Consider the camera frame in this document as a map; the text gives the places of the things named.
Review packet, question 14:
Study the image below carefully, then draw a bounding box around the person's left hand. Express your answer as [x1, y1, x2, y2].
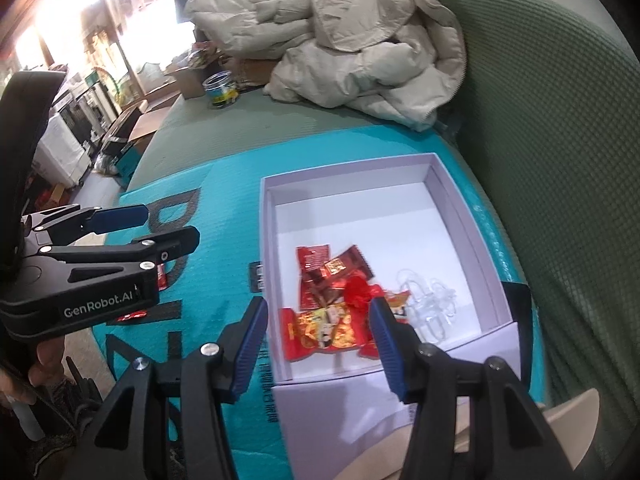
[0, 336, 65, 405]

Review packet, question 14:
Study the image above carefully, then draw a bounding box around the green sofa bed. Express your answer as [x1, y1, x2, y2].
[128, 0, 639, 479]

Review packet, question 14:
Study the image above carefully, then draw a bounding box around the clear plastic packaging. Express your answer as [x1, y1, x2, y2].
[397, 269, 457, 342]

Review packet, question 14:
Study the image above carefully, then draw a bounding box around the red white barcode packet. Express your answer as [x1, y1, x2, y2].
[116, 264, 167, 323]

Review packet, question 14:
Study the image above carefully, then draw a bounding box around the dark red ketchup sachet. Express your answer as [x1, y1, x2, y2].
[299, 245, 374, 311]

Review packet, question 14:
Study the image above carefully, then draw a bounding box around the beige puffy jacket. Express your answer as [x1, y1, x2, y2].
[184, 0, 468, 131]

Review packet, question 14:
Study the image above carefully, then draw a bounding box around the small red gold candy packet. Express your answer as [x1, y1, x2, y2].
[344, 275, 414, 360]

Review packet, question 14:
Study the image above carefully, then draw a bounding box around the teal cardboard box on floor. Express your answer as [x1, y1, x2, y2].
[100, 136, 141, 190]

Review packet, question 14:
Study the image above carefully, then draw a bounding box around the white appliance on floor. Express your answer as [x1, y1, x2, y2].
[32, 114, 91, 188]

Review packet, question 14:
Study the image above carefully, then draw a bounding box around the white open cardboard box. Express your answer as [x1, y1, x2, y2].
[260, 153, 521, 479]

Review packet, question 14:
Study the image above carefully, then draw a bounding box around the glass jar blue label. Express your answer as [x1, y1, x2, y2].
[202, 70, 240, 107]

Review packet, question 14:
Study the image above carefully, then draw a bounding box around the large red snack packet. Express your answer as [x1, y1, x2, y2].
[280, 302, 370, 362]

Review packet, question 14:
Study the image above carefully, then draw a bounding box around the brown cardboard box on bed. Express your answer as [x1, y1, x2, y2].
[166, 58, 219, 100]

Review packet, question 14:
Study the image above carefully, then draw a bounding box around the teal bubble mailer mat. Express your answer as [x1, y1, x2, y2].
[93, 126, 524, 479]

